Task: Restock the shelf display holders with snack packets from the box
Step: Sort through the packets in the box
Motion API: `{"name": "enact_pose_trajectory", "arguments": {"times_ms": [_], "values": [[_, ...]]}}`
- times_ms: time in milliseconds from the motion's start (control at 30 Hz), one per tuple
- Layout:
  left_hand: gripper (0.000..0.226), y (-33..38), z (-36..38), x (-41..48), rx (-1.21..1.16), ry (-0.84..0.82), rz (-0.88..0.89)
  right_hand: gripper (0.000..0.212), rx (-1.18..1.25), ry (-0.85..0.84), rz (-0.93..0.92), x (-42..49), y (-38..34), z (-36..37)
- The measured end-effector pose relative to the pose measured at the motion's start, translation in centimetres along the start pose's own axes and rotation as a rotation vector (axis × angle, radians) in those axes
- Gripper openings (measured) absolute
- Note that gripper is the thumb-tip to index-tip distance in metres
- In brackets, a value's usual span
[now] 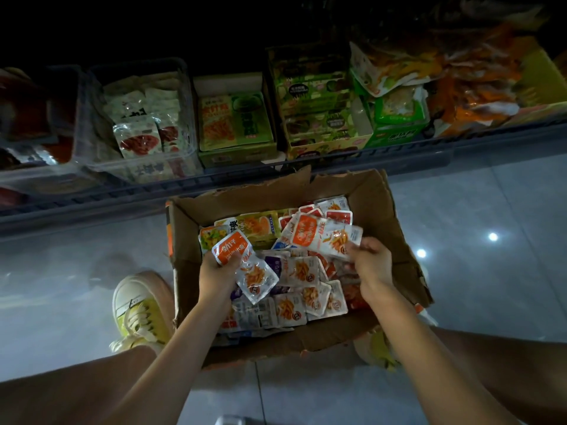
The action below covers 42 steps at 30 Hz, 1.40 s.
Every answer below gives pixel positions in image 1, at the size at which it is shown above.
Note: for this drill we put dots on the person's left hand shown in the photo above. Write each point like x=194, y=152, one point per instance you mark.
x=220, y=279

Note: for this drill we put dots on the person's right hand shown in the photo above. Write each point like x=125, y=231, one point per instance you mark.
x=372, y=265

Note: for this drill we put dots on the white orange-top snack packet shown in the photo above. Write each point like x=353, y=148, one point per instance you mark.
x=257, y=279

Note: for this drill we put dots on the brown cardboard box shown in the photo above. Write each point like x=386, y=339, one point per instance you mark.
x=390, y=225

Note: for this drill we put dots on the pile of snack packets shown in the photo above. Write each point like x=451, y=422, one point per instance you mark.
x=301, y=296

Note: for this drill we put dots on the grey metal store shelf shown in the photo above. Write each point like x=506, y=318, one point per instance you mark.
x=89, y=203

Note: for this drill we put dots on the person's right forearm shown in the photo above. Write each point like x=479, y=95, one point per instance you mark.
x=434, y=367

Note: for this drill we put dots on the person's left forearm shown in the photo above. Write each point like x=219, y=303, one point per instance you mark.
x=173, y=367

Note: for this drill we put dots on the person's right shoe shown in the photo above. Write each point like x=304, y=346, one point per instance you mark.
x=376, y=349

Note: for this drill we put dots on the person's shoe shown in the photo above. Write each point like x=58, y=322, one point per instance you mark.
x=142, y=314
x=376, y=349

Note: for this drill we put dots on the person's left shoe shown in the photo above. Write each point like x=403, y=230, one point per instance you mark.
x=142, y=314

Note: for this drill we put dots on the person's right leg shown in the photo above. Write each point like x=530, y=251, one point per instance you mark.
x=523, y=367

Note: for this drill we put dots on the person's leg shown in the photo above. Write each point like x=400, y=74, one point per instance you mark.
x=62, y=394
x=523, y=367

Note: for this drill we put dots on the person's left leg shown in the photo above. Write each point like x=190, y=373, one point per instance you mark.
x=62, y=394

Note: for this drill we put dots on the clear plastic tray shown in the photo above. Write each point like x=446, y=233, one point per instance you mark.
x=168, y=171
x=53, y=183

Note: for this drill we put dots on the white plastic stool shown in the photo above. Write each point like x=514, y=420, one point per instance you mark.
x=239, y=420

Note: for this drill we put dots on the green orange display carton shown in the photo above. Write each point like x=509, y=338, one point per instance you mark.
x=235, y=124

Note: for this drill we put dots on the green snack packets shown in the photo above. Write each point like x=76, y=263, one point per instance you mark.
x=394, y=110

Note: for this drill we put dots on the pile of orange yellow packets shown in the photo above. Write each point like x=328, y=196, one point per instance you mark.
x=469, y=84

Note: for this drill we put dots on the lime green display tray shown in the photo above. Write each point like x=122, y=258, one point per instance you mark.
x=545, y=84

